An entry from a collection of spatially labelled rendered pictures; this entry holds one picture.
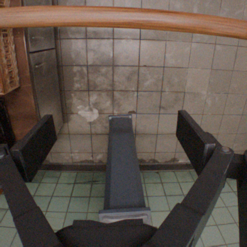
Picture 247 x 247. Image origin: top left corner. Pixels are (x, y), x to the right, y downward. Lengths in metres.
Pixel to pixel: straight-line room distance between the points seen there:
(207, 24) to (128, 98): 1.30
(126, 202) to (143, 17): 0.70
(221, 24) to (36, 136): 0.29
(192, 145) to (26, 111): 1.00
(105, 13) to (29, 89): 0.80
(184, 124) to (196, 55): 1.46
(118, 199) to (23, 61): 0.77
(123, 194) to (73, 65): 1.05
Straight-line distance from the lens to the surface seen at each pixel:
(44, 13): 0.31
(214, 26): 0.33
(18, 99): 1.09
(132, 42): 1.50
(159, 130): 1.72
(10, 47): 0.99
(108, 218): 0.79
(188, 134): 0.17
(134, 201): 0.84
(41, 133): 0.18
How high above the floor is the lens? 1.49
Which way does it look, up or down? 65 degrees down
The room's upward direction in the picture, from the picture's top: 174 degrees clockwise
